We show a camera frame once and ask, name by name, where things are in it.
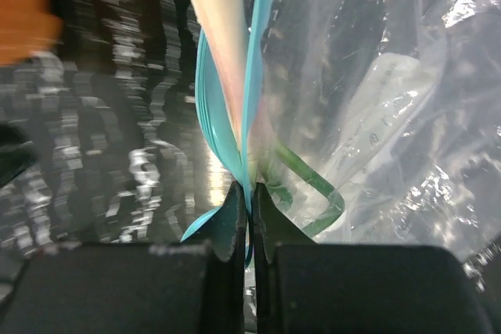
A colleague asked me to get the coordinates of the orange plastic basket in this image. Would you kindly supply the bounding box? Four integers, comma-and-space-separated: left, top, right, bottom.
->
1, 0, 63, 66

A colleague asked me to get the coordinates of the clear zip top bag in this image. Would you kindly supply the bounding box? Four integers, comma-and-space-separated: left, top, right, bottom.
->
256, 0, 500, 259

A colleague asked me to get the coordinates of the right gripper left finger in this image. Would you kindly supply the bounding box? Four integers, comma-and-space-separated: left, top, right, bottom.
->
1, 183, 247, 333

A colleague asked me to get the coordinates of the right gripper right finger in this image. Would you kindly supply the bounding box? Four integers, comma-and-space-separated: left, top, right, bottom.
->
252, 185, 496, 333

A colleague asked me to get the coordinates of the green spring onion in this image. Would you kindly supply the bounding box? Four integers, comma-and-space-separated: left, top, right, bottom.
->
171, 0, 346, 238

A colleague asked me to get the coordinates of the black marble pattern mat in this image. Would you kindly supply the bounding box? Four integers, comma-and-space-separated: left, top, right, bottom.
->
1, 0, 229, 289

